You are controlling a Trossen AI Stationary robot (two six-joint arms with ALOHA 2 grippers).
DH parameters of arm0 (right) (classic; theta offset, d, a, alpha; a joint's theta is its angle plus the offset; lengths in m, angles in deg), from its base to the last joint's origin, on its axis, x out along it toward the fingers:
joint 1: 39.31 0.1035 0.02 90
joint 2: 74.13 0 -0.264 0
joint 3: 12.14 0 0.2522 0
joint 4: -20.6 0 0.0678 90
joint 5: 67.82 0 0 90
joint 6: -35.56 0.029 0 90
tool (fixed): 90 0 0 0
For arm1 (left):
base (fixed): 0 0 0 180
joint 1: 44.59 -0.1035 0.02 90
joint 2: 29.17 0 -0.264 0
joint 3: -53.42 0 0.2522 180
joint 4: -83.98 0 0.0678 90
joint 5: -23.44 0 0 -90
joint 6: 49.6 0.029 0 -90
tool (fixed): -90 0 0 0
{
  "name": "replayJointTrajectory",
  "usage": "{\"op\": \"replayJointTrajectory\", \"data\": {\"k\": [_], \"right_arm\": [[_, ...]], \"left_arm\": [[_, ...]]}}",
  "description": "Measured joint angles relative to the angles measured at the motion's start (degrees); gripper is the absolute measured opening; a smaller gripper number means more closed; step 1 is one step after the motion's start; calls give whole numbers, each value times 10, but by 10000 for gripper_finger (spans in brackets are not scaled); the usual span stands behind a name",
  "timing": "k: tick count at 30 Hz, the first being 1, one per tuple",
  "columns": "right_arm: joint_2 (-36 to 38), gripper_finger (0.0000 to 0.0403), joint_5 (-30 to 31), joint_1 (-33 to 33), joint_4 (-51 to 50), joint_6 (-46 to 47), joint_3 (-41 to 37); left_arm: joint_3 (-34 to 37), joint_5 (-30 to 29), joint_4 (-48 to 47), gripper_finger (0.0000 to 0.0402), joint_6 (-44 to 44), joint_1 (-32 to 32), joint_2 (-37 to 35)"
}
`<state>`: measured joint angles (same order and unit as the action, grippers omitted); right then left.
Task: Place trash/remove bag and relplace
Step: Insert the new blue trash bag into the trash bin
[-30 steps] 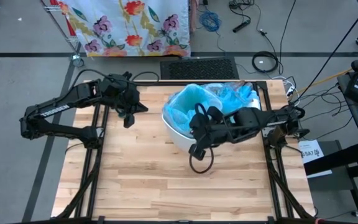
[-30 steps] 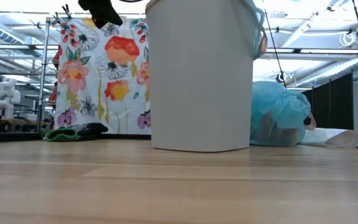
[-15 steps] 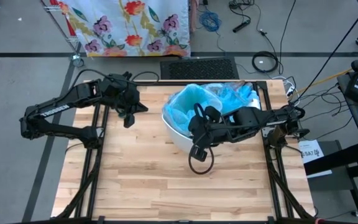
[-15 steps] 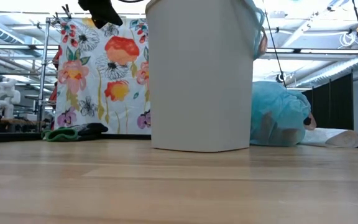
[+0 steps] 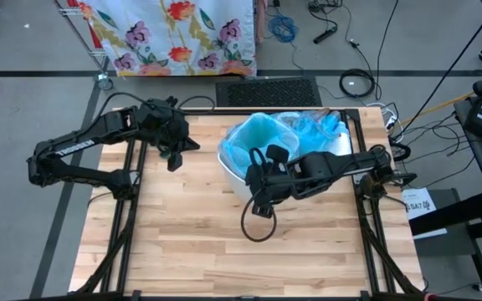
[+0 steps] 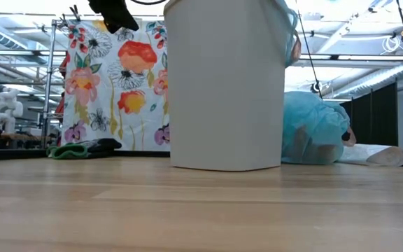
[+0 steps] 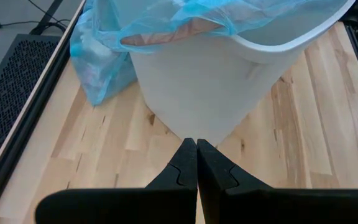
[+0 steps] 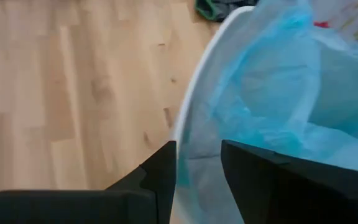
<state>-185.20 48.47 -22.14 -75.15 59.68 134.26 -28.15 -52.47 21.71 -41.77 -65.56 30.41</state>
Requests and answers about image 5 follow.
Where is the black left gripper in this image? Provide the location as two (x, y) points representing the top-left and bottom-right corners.
(138, 98), (202, 153)

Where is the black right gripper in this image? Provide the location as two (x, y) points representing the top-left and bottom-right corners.
(244, 161), (305, 207)

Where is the blue bin liner bag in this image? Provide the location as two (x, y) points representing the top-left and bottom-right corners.
(272, 109), (331, 156)

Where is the white flat bag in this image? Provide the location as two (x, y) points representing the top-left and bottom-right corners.
(331, 132), (354, 158)

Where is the black floor mat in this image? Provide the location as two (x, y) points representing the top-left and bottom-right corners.
(215, 78), (323, 108)

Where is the metal rack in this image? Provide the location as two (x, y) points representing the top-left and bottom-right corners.
(54, 0), (115, 92)

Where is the floral cloth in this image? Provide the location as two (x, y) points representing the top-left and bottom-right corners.
(77, 0), (258, 79)

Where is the white power strip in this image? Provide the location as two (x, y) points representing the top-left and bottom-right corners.
(381, 104), (399, 130)

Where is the white printed paper sheet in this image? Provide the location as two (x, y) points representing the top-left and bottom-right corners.
(403, 186), (438, 222)

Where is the black power strip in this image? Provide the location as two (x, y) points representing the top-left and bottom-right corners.
(312, 25), (339, 45)

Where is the grey side table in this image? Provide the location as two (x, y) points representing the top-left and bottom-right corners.
(408, 99), (482, 293)

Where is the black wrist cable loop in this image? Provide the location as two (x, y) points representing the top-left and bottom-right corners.
(239, 187), (279, 244)

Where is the black rig frame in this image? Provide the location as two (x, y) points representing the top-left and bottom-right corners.
(73, 107), (428, 301)

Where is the black cable coil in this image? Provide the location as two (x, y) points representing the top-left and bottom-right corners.
(338, 68), (377, 99)

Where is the blue cable coil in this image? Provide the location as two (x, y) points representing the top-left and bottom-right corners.
(267, 13), (300, 43)

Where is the yellow cable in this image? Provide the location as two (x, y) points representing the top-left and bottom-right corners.
(395, 76), (482, 126)

